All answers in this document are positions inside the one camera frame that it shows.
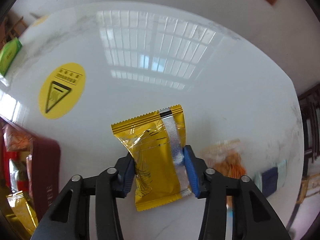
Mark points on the dark wooden console table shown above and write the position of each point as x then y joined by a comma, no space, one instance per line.
309,107

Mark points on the yellow edge sticker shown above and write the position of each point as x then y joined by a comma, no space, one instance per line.
39,20

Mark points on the clear bag orange crackers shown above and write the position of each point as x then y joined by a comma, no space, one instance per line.
224,157

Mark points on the round yellow warning sticker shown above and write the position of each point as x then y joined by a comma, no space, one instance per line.
61,90

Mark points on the gold red tin box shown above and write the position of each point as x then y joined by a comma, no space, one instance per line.
29,179

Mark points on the gold packet with silver strip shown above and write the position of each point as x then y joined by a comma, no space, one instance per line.
155,141

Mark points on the pink red cake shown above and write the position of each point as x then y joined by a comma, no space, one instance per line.
15,140

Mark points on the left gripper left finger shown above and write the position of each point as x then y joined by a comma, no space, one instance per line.
68,216

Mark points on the small bamboo chair left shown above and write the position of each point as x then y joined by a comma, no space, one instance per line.
11,30

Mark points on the gold packet with bird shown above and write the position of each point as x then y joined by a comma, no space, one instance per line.
22,207

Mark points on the silver speckled snack block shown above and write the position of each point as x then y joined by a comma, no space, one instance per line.
18,176

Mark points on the green tissue pack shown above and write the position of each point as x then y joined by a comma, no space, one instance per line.
8,53

